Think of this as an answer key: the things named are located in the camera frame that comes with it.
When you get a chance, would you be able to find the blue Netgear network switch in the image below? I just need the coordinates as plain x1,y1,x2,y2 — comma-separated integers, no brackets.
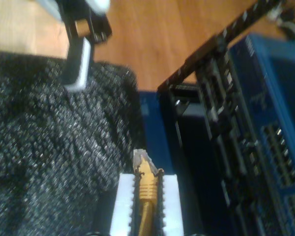
230,33,295,236

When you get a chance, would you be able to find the black open rack tray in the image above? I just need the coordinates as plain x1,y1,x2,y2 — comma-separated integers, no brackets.
159,86,227,236

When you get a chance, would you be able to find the yellow network cable clear plug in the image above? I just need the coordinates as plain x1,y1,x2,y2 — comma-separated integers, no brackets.
132,148,166,236

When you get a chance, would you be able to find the black Dell rack server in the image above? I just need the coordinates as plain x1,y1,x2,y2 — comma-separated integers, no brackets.
196,44,293,236

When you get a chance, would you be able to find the black bubble wrap mat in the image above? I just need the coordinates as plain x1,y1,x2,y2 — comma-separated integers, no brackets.
0,49,148,236

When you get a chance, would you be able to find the blue platform under rack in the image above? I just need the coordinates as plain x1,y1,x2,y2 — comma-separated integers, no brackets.
137,90,182,173

